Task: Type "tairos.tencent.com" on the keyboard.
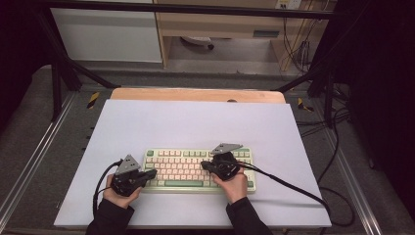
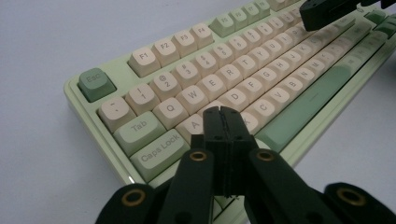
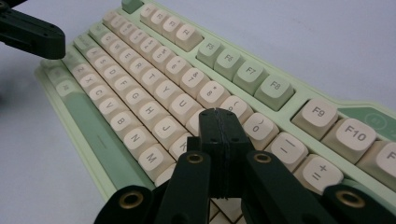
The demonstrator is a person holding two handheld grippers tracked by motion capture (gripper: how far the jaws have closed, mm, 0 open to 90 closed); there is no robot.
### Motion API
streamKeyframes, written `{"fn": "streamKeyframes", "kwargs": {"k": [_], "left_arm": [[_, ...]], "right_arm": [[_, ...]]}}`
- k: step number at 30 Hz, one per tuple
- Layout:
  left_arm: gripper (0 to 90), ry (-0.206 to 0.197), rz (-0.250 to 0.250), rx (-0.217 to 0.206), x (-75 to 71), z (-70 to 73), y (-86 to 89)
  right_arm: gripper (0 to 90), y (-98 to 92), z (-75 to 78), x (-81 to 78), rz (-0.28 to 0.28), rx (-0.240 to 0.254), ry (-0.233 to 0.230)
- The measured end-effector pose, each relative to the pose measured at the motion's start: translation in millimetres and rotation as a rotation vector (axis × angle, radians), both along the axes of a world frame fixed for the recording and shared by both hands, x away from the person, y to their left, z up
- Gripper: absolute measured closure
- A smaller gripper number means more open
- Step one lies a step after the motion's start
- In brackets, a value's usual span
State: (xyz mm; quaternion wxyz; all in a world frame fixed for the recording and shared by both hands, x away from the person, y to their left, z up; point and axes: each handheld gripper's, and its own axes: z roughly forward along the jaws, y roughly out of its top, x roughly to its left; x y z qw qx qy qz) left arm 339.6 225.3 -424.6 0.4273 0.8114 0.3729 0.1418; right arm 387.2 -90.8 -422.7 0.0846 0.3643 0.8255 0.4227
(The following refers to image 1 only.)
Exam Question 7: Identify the hanging black cables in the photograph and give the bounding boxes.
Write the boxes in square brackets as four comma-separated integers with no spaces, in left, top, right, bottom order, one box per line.
[282,16,322,74]

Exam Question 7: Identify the person's right hand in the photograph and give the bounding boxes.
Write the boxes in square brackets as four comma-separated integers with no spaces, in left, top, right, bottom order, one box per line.
[209,167,249,205]

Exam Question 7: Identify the light wooden desk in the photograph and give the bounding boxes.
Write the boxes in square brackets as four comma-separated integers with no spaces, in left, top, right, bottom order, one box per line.
[153,0,337,71]

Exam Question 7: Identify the white chair base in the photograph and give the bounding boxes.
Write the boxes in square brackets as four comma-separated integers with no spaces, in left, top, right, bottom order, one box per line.
[180,35,215,51]

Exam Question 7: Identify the white wall socket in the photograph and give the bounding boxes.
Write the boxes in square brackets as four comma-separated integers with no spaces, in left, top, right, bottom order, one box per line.
[275,0,302,10]

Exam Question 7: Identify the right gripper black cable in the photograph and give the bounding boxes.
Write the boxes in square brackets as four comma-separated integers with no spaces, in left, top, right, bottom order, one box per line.
[239,161,356,228]

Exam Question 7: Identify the black metal frame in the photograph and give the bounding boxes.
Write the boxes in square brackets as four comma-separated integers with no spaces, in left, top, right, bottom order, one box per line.
[30,0,346,128]

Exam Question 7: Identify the person's left hand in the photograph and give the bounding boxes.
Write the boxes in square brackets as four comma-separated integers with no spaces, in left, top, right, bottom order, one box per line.
[102,173,143,210]

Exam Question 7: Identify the black floor cables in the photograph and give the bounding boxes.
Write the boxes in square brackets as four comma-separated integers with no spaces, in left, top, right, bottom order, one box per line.
[295,82,351,138]

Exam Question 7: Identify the white board sheet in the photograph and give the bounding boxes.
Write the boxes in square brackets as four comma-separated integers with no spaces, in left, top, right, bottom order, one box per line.
[53,99,332,228]

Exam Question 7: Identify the yellow black tape strip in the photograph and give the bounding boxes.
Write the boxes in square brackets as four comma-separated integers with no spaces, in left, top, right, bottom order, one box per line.
[297,97,314,113]
[86,91,101,110]

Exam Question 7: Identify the pink and green keyboard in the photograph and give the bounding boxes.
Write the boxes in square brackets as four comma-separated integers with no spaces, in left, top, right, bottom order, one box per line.
[140,146,257,195]

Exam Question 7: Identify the aluminium rail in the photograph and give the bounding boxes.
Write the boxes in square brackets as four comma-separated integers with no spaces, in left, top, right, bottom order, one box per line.
[0,92,77,223]
[321,126,383,235]

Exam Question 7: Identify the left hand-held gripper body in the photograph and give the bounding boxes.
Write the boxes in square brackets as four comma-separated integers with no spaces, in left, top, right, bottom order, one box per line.
[111,154,147,198]

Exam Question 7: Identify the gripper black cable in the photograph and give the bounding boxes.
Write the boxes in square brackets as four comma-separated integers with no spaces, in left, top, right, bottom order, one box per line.
[92,160,123,218]
[239,161,356,228]

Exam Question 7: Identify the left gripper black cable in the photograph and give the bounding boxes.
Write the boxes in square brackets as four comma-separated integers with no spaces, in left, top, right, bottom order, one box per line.
[92,160,123,218]

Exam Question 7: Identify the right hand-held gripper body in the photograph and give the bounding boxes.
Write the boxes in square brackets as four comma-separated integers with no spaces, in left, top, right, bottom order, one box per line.
[209,142,245,181]

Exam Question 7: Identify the white cabinet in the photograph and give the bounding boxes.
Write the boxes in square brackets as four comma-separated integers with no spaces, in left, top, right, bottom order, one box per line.
[48,0,163,64]

